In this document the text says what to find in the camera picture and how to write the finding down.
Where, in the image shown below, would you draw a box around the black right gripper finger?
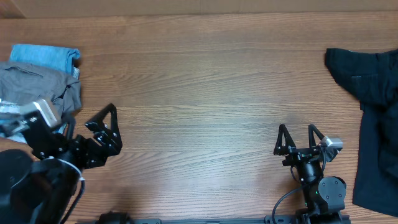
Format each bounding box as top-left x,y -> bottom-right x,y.
273,124 -> 296,155
308,124 -> 325,148

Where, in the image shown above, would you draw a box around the black shorts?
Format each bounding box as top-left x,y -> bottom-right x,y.
325,48 -> 397,217

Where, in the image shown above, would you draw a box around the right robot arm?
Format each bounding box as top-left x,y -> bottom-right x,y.
270,124 -> 351,224

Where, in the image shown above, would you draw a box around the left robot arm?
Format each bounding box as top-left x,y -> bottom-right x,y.
1,100 -> 123,223

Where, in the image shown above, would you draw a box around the folded blue jeans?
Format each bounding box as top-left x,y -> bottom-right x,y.
9,44 -> 80,74

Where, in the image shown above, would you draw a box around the brown cardboard back wall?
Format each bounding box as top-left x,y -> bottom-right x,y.
1,0 -> 397,19

